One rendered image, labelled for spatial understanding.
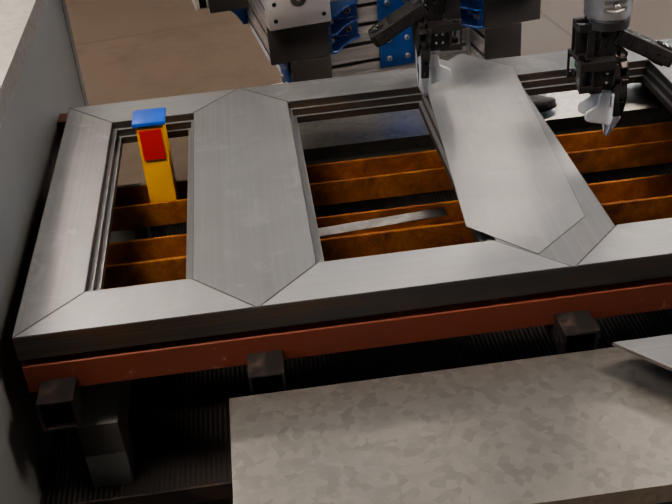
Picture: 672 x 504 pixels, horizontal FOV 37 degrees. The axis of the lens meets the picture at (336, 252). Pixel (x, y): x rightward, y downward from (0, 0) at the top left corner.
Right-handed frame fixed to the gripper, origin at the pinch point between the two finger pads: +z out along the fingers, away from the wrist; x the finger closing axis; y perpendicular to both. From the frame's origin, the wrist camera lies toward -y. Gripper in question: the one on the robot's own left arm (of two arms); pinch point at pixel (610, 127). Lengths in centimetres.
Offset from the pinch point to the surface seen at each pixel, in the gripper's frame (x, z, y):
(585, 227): 27.6, 1.3, 13.4
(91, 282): 24, 3, 87
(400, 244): 2.0, 17.1, 37.4
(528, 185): 13.8, 1.2, 18.1
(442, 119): -12.8, 1.2, 26.6
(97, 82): -256, 87, 126
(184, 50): -281, 87, 89
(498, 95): -19.9, 1.2, 14.5
